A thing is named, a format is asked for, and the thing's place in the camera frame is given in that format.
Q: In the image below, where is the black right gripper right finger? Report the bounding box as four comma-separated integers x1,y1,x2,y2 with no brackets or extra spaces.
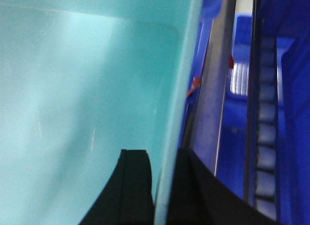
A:
167,149,277,225

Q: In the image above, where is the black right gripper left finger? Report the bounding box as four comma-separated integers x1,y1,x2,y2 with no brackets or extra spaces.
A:
81,150,155,225

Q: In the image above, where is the light blue plastic bin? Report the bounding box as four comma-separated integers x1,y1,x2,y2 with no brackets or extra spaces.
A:
0,0,203,225

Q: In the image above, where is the dark blue bin lower right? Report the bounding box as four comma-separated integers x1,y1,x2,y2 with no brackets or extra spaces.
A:
216,0,310,225

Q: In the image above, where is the dark blue bin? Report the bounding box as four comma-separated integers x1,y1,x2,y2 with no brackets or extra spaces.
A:
216,0,310,225
184,0,225,109

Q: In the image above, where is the dark blue bin lower middle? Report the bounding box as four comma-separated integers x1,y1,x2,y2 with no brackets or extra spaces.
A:
184,0,225,109

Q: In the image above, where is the red snack package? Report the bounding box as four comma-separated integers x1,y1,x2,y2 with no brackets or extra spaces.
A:
186,76,202,97

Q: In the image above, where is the stainless steel shelf rail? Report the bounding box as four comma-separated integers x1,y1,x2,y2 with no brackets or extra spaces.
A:
179,0,237,174

